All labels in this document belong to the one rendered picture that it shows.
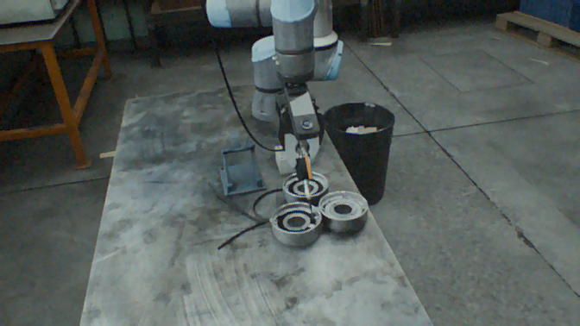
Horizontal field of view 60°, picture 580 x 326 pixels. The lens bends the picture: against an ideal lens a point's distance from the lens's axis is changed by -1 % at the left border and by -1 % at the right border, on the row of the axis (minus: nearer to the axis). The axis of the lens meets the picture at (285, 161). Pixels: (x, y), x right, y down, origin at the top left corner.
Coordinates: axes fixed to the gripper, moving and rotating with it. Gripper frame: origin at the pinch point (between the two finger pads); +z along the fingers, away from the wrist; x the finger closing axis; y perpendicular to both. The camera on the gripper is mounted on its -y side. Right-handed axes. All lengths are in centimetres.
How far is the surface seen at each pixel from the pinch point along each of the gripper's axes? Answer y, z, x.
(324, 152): 24.6, 13.2, -12.3
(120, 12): 402, 59, 68
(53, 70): 186, 33, 87
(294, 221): -3.9, 11.6, 3.3
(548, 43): 254, 87, -274
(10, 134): 187, 67, 120
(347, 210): -3.4, 12.0, -8.8
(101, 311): -17.1, 13.1, 43.1
